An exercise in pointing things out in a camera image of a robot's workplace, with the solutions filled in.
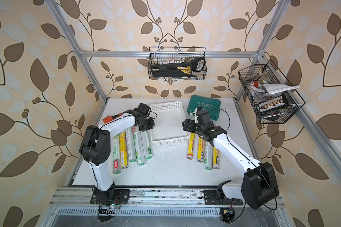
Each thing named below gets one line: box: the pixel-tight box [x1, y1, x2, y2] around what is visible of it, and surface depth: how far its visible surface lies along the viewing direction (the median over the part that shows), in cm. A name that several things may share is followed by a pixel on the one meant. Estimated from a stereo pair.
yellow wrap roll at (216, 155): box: [212, 146, 220, 170], surface depth 86 cm
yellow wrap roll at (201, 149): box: [197, 134, 205, 164], surface depth 89 cm
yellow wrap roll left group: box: [118, 130, 129, 170], surface depth 87 cm
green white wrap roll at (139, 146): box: [132, 125, 146, 166], surface depth 91 cm
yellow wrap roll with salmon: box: [186, 132, 196, 160], surface depth 90 cm
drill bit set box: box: [255, 94, 291, 114], surface depth 69 cm
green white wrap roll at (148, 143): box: [144, 130, 153, 160], surface depth 90 cm
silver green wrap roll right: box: [203, 139, 213, 171], surface depth 86 cm
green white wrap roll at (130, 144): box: [125, 126, 137, 163], surface depth 91 cm
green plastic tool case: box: [187, 94, 222, 121], surface depth 114 cm
